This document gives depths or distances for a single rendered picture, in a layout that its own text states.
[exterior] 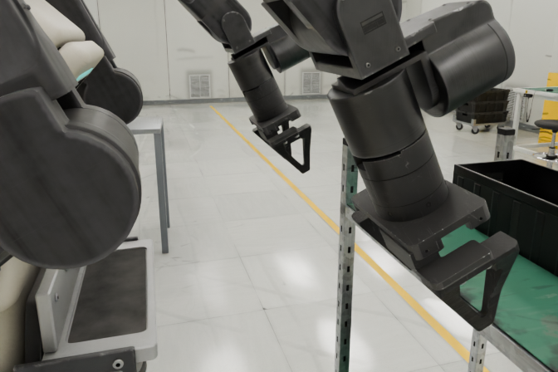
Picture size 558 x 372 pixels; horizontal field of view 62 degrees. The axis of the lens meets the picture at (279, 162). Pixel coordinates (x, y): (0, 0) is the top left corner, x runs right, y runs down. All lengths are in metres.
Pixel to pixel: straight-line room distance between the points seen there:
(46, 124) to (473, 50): 0.27
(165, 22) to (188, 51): 0.66
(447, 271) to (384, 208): 0.06
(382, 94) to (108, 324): 0.36
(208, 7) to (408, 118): 0.44
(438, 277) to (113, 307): 0.35
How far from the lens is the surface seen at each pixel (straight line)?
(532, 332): 0.72
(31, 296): 0.53
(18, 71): 0.28
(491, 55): 0.36
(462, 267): 0.34
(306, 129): 0.72
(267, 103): 0.73
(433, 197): 0.36
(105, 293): 0.58
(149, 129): 2.83
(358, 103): 0.31
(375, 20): 0.30
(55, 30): 0.44
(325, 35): 0.29
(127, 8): 9.62
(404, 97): 0.32
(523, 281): 0.85
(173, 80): 9.66
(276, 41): 0.74
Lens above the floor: 1.32
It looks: 15 degrees down
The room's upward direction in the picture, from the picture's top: straight up
